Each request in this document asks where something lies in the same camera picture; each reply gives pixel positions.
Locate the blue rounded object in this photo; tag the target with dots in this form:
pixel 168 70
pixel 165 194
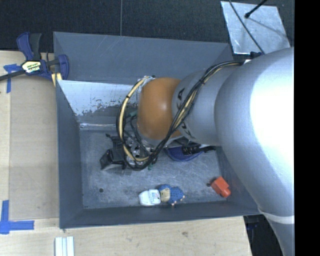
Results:
pixel 177 155

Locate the black angular object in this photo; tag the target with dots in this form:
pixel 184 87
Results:
pixel 111 156

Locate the grey metal bin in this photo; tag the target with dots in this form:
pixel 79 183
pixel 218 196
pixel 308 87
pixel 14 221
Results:
pixel 175 175

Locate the blue toy animal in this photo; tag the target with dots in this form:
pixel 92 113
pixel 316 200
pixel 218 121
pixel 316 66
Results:
pixel 175 193

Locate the red-orange plastic block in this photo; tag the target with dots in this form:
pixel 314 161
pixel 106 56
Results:
pixel 220 187

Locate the pale wood flat board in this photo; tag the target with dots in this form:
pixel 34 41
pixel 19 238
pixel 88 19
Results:
pixel 32 150

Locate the white packet with print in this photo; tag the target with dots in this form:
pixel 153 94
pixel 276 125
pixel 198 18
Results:
pixel 149 197

